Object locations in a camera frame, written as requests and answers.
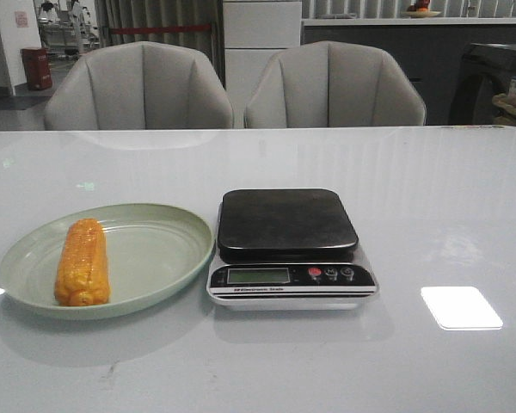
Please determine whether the orange corn cob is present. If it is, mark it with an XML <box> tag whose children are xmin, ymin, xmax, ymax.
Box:
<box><xmin>54</xmin><ymin>219</ymin><xmax>111</xmax><ymax>306</ymax></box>

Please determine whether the silver black kitchen scale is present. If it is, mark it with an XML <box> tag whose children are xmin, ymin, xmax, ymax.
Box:
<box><xmin>206</xmin><ymin>188</ymin><xmax>379</xmax><ymax>311</ymax></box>

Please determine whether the grey chair middle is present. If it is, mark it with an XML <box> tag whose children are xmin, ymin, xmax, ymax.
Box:
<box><xmin>244</xmin><ymin>41</ymin><xmax>427</xmax><ymax>129</ymax></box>

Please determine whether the grey chair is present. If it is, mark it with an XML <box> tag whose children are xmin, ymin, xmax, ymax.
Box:
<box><xmin>44</xmin><ymin>41</ymin><xmax>234</xmax><ymax>131</ymax></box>
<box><xmin>244</xmin><ymin>41</ymin><xmax>427</xmax><ymax>129</ymax></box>

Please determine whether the grey chair left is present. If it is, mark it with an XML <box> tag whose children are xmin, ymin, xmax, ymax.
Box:
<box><xmin>44</xmin><ymin>41</ymin><xmax>234</xmax><ymax>131</ymax></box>

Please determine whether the white drawer cabinet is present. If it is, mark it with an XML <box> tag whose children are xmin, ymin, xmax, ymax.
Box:
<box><xmin>222</xmin><ymin>1</ymin><xmax>302</xmax><ymax>128</ymax></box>

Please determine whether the pale green plate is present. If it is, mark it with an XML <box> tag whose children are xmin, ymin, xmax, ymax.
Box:
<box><xmin>0</xmin><ymin>203</ymin><xmax>214</xmax><ymax>320</ymax></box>

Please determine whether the grey curtain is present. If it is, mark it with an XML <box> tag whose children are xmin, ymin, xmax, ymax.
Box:
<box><xmin>95</xmin><ymin>0</ymin><xmax>225</xmax><ymax>81</ymax></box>

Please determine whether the dark grey cabinet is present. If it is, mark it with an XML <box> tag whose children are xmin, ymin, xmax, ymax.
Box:
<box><xmin>302</xmin><ymin>17</ymin><xmax>516</xmax><ymax>125</ymax></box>

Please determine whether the fruit bowl on counter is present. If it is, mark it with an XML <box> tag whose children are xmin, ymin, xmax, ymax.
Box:
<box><xmin>401</xmin><ymin>0</ymin><xmax>441</xmax><ymax>18</ymax></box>

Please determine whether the black glossy appliance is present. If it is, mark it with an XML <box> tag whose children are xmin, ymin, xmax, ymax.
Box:
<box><xmin>448</xmin><ymin>43</ymin><xmax>516</xmax><ymax>125</ymax></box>

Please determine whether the red bin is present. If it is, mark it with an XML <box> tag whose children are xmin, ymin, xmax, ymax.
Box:
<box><xmin>21</xmin><ymin>47</ymin><xmax>52</xmax><ymax>90</ymax></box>

